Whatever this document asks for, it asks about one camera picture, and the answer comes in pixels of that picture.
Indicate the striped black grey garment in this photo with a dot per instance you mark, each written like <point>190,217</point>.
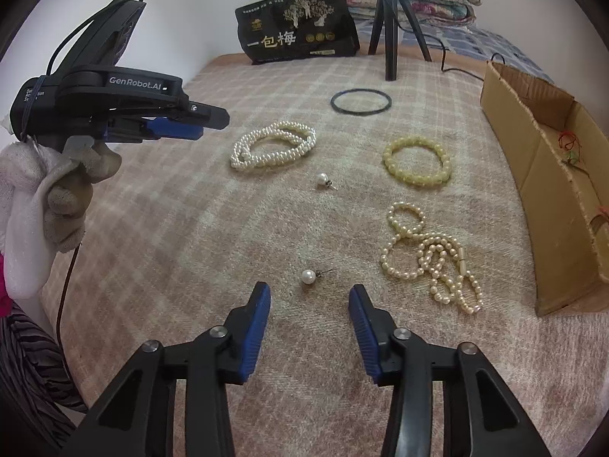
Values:
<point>33,376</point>

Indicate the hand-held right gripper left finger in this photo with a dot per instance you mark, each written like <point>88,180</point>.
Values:
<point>257,333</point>

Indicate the pink cloth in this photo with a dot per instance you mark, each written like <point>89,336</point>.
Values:
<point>4,290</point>

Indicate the black bangle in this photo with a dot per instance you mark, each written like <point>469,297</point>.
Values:
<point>334,102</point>

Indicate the person's left forearm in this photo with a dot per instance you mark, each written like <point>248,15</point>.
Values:
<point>21,247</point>

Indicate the black printed snack bag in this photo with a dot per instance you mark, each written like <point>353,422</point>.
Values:
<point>295,24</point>

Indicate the person's left hand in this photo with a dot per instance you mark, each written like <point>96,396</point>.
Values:
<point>66,200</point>

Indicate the black tripod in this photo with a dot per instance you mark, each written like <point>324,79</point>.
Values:
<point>391,33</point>

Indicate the cardboard box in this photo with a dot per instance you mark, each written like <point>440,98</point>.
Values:
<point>547,209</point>

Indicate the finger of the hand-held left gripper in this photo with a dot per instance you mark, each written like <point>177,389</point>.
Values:
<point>171,129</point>
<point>209,116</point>

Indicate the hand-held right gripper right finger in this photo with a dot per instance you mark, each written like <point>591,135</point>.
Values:
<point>364,333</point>

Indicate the folded floral quilt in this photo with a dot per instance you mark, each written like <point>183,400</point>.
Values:
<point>428,12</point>

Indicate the pearl stud earring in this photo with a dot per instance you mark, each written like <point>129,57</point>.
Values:
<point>323,180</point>
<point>308,277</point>

